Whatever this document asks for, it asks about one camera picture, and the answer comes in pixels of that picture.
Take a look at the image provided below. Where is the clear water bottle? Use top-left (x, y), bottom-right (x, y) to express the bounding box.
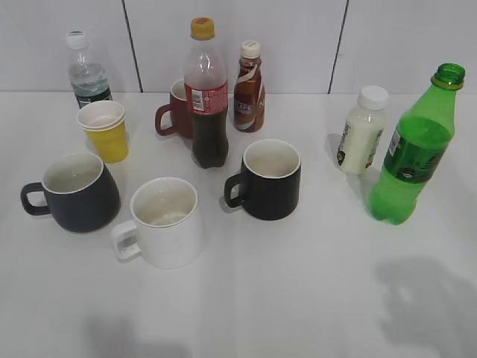
top-left (65, 31), bottom-right (113, 109)

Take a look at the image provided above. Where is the brown coffee drink bottle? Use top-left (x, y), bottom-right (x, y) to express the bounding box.
top-left (233, 40), bottom-right (265, 133)

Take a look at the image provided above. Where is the dark red mug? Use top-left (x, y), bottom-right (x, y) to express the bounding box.
top-left (155, 78), bottom-right (193, 139)

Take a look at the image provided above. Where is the dark gray round mug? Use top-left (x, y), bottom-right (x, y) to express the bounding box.
top-left (20, 153), bottom-right (121, 233)

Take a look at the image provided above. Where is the cola bottle yellow cap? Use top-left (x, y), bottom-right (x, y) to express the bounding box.
top-left (184, 17), bottom-right (229, 169)

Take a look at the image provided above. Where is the green sprite bottle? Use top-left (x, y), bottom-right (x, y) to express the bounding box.
top-left (368, 63), bottom-right (465, 225)

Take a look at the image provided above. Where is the yellow paper cup stack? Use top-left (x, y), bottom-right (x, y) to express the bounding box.
top-left (77, 101), bottom-right (129, 163)

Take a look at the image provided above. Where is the black straight mug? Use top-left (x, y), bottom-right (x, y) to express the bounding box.
top-left (224, 139), bottom-right (302, 221)

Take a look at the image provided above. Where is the white milk bottle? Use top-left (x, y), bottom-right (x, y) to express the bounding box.
top-left (336, 85), bottom-right (389, 175)

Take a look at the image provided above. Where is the white ceramic mug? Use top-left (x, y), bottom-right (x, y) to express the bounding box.
top-left (111, 177), bottom-right (206, 269)

